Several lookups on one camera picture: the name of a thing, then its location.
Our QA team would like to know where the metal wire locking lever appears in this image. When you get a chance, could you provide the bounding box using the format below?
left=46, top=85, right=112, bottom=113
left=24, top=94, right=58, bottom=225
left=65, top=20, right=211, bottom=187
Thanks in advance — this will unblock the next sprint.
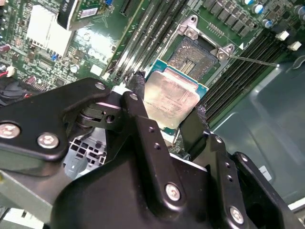
left=227, top=53, right=281, bottom=68

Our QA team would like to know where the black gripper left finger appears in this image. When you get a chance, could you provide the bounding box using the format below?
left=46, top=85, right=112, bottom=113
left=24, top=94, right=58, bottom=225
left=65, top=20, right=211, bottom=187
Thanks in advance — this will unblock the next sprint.
left=0, top=71, right=189, bottom=217

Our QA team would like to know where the silver topped CPU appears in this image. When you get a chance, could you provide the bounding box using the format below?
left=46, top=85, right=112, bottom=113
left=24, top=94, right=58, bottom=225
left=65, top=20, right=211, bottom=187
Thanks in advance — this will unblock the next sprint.
left=142, top=59, right=210, bottom=146

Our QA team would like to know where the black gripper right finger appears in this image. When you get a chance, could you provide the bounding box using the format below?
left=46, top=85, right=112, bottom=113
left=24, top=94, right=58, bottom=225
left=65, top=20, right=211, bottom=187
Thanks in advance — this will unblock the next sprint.
left=181, top=106, right=290, bottom=229

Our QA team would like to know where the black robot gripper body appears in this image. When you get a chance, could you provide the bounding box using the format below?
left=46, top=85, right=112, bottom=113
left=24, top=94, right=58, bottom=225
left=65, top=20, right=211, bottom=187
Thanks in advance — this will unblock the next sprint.
left=51, top=154, right=229, bottom=229

